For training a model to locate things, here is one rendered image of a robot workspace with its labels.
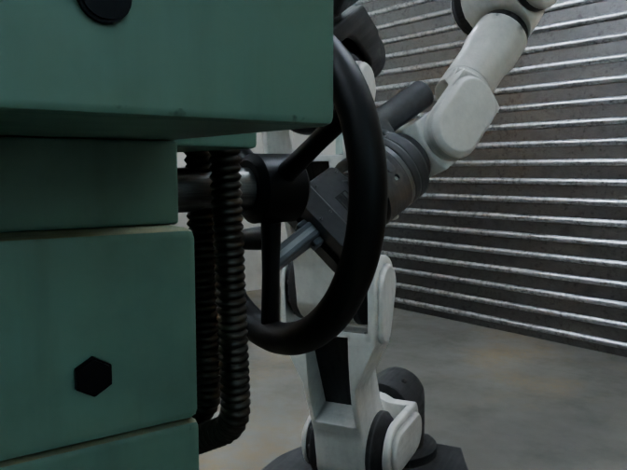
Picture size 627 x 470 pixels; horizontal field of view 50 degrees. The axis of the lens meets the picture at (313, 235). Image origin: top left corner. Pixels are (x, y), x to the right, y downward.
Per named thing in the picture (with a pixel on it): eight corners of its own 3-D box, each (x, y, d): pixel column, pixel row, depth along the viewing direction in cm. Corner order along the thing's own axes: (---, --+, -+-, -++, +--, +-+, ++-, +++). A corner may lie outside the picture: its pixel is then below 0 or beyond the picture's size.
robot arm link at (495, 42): (452, 117, 91) (511, 28, 98) (510, 99, 82) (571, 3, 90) (404, 57, 87) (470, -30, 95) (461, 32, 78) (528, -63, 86)
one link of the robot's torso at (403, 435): (336, 438, 153) (337, 382, 151) (422, 454, 144) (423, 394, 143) (297, 476, 134) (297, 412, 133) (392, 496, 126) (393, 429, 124)
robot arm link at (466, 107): (418, 185, 83) (466, 112, 88) (465, 168, 75) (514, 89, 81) (382, 149, 81) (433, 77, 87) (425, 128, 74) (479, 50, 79)
